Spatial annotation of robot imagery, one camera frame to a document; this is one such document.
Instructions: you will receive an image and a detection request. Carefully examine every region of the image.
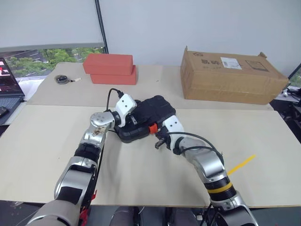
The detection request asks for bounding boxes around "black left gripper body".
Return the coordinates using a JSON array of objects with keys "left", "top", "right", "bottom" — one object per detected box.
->
[{"left": 126, "top": 110, "right": 140, "bottom": 127}]

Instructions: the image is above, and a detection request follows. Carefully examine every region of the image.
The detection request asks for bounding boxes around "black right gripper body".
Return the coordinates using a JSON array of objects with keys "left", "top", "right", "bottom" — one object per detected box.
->
[{"left": 154, "top": 127, "right": 172, "bottom": 151}]

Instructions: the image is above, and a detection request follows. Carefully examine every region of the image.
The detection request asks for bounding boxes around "black plastic tool case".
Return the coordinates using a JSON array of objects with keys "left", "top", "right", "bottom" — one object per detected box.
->
[{"left": 115, "top": 95, "right": 177, "bottom": 144}]

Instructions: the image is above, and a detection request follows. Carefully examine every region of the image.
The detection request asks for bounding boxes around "red rectangular box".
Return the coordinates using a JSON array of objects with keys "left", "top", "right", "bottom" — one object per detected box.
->
[
  {"left": 82, "top": 53, "right": 134, "bottom": 76},
  {"left": 90, "top": 65, "right": 138, "bottom": 85}
]

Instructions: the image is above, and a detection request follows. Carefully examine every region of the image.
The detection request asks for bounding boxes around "black round disc object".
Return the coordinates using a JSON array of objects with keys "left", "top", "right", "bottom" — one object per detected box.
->
[{"left": 54, "top": 74, "right": 70, "bottom": 84}]

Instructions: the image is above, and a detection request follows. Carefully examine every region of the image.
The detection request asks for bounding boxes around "yellow tape strip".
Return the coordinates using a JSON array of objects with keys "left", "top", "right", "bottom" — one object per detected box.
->
[{"left": 227, "top": 154, "right": 257, "bottom": 176}]

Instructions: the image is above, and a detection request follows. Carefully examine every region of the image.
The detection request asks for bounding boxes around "dark rounded shape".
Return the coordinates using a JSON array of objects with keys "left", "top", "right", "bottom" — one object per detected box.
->
[{"left": 112, "top": 206, "right": 135, "bottom": 226}]

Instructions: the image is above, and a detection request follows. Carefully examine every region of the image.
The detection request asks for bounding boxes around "brown cardboard box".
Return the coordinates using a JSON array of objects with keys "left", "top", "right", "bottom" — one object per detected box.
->
[{"left": 180, "top": 46, "right": 289, "bottom": 105}]

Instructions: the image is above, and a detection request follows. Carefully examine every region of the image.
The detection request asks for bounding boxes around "open laptop computer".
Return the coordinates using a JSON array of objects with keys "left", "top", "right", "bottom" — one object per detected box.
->
[{"left": 0, "top": 56, "right": 26, "bottom": 105}]

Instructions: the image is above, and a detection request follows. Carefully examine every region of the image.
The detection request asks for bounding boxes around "dark side desk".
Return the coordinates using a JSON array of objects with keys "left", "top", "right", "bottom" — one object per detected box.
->
[{"left": 274, "top": 86, "right": 301, "bottom": 142}]

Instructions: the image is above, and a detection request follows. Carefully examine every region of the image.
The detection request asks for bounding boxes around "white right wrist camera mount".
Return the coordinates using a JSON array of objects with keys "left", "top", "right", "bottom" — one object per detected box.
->
[{"left": 163, "top": 115, "right": 185, "bottom": 153}]

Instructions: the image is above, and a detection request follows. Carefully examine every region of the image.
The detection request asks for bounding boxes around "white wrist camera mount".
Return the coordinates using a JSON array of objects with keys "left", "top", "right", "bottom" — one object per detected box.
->
[
  {"left": 114, "top": 93, "right": 137, "bottom": 127},
  {"left": 163, "top": 115, "right": 185, "bottom": 153}
]

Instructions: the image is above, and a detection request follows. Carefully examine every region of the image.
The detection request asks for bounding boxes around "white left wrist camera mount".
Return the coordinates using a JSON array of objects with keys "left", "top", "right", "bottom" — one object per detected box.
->
[{"left": 114, "top": 93, "right": 137, "bottom": 127}]

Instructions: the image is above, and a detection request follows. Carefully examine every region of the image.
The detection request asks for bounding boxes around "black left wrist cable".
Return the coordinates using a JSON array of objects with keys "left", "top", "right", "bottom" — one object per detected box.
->
[{"left": 104, "top": 88, "right": 124, "bottom": 113}]

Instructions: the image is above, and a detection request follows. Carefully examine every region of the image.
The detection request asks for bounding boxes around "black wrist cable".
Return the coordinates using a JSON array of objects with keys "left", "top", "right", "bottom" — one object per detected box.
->
[
  {"left": 164, "top": 132, "right": 224, "bottom": 163},
  {"left": 104, "top": 88, "right": 124, "bottom": 113}
]

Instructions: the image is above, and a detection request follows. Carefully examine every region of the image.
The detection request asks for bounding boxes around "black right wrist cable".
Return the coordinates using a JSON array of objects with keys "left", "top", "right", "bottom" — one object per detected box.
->
[{"left": 164, "top": 132, "right": 224, "bottom": 163}]

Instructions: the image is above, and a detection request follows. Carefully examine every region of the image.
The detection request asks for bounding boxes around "dark window frame post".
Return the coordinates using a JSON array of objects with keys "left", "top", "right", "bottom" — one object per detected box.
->
[{"left": 94, "top": 0, "right": 110, "bottom": 55}]

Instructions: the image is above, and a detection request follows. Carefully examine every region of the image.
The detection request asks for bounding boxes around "red cable clip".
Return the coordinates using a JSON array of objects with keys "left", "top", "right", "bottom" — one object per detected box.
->
[{"left": 79, "top": 188, "right": 98, "bottom": 226}]

